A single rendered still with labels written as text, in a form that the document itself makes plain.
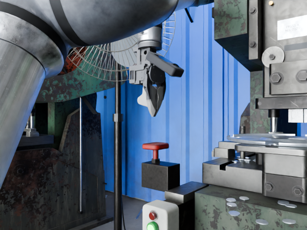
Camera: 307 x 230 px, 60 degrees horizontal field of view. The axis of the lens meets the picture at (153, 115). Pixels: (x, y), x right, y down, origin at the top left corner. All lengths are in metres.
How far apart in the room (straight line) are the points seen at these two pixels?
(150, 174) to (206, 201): 0.17
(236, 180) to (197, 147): 1.52
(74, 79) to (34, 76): 1.46
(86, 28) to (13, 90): 0.10
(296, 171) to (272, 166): 0.05
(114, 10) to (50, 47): 0.08
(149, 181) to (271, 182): 0.32
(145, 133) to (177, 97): 0.48
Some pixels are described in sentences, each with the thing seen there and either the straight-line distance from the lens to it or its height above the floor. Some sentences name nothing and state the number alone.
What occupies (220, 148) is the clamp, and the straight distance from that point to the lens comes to 0.89.
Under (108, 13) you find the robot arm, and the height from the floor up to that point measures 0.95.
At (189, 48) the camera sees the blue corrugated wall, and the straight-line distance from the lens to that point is 2.35.
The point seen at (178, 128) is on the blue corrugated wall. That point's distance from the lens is 2.34.
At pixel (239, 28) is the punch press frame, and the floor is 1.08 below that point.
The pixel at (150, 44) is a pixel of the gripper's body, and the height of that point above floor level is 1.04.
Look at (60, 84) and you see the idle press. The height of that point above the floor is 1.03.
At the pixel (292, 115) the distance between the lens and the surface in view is 0.83.
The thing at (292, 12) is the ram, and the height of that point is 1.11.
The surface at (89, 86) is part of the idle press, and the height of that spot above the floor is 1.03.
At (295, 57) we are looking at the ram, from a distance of 0.78.
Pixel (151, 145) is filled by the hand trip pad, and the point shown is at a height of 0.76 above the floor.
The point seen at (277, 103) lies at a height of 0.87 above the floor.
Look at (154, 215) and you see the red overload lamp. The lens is 0.65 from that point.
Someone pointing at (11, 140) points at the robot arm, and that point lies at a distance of 0.30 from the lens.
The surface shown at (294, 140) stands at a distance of 0.67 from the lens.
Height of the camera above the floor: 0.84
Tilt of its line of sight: level
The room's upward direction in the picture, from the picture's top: straight up
